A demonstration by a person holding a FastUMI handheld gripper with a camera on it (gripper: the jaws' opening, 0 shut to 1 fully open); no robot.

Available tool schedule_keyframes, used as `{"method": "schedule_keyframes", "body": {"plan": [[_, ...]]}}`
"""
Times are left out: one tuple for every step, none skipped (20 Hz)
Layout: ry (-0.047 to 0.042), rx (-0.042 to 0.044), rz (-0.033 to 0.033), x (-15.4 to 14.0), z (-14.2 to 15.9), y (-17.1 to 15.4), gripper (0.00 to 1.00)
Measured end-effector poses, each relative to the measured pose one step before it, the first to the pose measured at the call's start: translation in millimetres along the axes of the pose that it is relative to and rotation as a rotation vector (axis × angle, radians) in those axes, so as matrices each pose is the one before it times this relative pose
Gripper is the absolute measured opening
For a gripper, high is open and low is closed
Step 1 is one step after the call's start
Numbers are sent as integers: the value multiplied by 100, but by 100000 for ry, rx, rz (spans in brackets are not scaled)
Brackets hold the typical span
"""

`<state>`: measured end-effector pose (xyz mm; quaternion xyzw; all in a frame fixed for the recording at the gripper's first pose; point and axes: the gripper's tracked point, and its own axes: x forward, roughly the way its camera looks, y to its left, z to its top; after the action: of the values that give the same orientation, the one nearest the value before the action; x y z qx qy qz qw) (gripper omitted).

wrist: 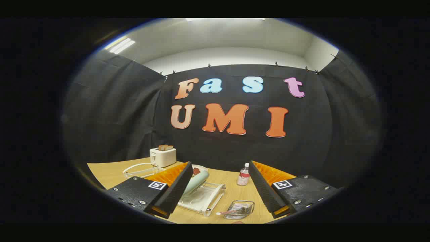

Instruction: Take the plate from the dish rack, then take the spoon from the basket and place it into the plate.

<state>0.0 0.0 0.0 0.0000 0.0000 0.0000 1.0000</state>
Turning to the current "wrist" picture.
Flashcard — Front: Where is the clear plastic bottle red label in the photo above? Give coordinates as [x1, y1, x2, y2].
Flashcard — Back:
[237, 163, 251, 186]

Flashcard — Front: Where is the white wire dish rack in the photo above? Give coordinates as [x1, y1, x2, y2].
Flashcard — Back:
[123, 163, 226, 217]

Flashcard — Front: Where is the red striped handle spoon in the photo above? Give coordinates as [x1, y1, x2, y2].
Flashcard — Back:
[216, 207, 247, 216]

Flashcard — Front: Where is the metal wire basket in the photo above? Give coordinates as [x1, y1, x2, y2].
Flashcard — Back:
[223, 200, 255, 220]

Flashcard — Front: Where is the light green plate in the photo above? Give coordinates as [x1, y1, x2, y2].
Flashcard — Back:
[183, 170, 210, 197]

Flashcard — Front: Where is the ceiling light panel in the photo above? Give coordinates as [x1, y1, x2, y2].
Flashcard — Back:
[105, 38, 136, 54]

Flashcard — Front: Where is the black backdrop cloth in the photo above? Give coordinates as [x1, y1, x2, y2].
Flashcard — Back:
[62, 49, 382, 202]

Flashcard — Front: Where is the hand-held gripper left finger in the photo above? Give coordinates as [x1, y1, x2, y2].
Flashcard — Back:
[106, 161, 194, 219]

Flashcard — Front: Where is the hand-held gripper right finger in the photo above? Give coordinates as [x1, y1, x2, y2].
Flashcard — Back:
[249, 161, 338, 219]

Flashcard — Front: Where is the white toaster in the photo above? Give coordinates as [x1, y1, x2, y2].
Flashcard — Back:
[149, 147, 177, 168]

